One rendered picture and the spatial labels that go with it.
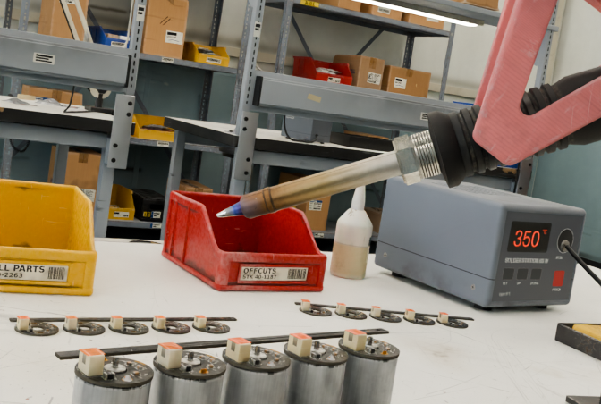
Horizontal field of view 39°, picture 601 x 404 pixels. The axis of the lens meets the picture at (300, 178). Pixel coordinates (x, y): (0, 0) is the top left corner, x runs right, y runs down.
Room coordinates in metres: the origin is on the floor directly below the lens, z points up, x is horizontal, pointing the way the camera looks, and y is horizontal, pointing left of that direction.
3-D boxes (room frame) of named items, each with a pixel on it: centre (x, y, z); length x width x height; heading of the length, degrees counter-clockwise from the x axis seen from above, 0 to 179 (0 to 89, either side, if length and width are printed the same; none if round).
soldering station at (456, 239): (0.79, -0.17, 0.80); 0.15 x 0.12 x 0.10; 36
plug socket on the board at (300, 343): (0.31, -0.01, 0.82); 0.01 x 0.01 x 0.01; 39
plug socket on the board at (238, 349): (0.29, 0.01, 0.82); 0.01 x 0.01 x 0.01; 39
